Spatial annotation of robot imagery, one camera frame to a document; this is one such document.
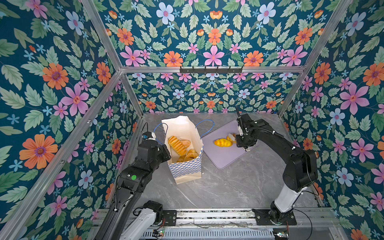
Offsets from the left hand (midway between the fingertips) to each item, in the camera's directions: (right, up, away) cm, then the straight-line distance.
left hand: (169, 144), depth 68 cm
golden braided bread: (+8, -10, +20) cm, 24 cm away
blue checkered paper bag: (+2, 0, +28) cm, 28 cm away
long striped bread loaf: (-1, -3, +22) cm, 23 cm away
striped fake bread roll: (+32, 0, +33) cm, 46 cm away
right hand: (+38, -2, +20) cm, 43 cm away
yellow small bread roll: (+29, -2, +30) cm, 42 cm away
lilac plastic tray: (+30, -12, +28) cm, 42 cm away
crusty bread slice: (+8, -7, +26) cm, 28 cm away
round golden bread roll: (+4, -3, +29) cm, 30 cm away
